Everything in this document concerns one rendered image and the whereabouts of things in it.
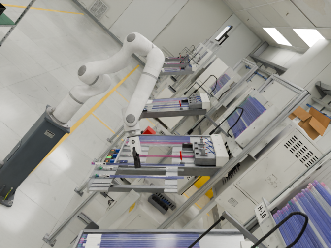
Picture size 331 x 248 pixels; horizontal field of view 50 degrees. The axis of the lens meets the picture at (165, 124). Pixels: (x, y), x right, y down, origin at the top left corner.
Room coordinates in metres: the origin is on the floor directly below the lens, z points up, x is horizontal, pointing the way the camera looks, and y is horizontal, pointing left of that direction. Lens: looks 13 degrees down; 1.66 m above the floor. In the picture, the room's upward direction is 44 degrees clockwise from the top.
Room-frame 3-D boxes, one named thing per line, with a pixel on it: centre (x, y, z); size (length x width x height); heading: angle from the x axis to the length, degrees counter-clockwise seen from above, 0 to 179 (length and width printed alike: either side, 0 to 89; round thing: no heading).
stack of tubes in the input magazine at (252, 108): (2.53, -0.41, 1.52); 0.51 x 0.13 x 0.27; 9
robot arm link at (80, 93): (2.18, 0.51, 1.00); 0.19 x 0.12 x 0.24; 142
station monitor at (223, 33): (7.23, 0.37, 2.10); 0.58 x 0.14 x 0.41; 9
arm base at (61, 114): (2.15, 0.53, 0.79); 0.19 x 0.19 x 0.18
